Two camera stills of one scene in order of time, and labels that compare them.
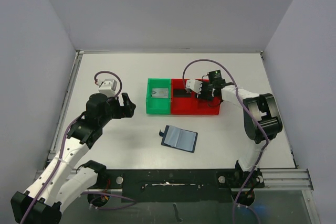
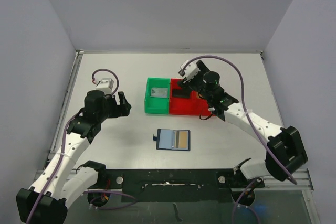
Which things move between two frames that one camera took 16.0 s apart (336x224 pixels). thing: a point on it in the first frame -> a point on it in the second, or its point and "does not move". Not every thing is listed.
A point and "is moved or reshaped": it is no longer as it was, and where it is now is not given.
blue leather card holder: x=179 y=138 is moved or reshaped
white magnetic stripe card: x=160 y=93 does not move
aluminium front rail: x=287 y=179 does not move
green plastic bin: x=158 y=106 does not move
